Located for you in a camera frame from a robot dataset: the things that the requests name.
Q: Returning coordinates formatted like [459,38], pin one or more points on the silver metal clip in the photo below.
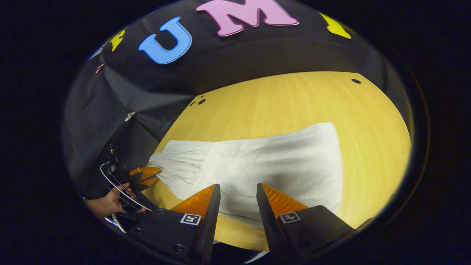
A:
[129,116]

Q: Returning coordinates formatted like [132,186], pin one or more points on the red clip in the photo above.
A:
[99,68]

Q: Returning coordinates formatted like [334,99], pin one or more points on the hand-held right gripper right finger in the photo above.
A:
[270,228]

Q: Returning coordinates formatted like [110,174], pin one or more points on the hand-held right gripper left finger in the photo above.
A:
[209,228]

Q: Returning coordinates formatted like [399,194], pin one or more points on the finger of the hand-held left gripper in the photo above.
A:
[149,171]
[149,181]

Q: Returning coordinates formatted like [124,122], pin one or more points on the white jeans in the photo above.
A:
[279,162]

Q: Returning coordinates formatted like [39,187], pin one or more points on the black backdrop cloth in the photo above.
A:
[228,59]

